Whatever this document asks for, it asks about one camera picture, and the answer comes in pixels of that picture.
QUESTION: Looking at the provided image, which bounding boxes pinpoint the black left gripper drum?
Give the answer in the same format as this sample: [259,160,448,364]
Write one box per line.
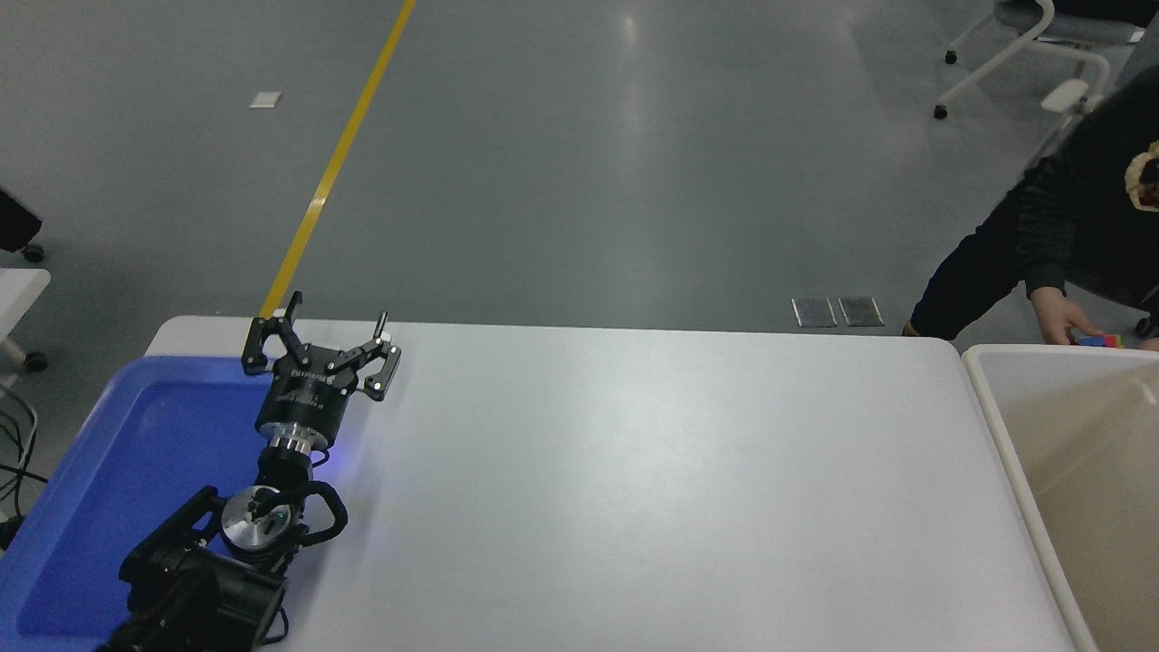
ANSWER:
[254,344,360,448]

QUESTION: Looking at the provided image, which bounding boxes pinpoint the large pale bin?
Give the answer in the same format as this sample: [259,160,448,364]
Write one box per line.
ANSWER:
[962,343,1159,652]

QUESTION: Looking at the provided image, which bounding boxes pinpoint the person's right hand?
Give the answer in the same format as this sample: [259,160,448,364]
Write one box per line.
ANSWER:
[1030,287,1105,347]

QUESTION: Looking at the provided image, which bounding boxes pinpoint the black loose cables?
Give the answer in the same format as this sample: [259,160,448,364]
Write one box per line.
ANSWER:
[0,376,44,553]

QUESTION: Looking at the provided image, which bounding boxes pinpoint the person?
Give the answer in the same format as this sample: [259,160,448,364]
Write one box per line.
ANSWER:
[904,63,1159,352]

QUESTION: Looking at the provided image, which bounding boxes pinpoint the blue plastic tray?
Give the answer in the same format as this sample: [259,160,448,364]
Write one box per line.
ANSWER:
[0,356,277,652]

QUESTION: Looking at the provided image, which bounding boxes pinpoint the white wheeled side table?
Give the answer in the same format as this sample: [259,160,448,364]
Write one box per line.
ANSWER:
[0,268,53,372]

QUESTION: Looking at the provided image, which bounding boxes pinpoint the white office chair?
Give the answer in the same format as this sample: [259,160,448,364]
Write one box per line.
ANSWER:
[934,0,1147,173]

